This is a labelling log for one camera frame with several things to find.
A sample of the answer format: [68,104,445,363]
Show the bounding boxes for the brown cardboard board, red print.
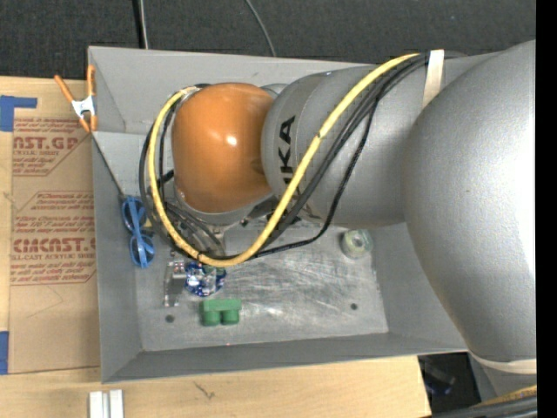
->
[0,75,102,376]

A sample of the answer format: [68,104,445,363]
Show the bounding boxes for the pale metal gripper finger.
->
[163,260,186,309]

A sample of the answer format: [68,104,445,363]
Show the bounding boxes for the clear tape roll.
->
[339,228,375,260]

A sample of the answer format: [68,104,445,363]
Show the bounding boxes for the grey metal bin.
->
[86,44,470,385]

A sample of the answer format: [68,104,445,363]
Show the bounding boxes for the blue sunglasses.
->
[120,195,157,270]

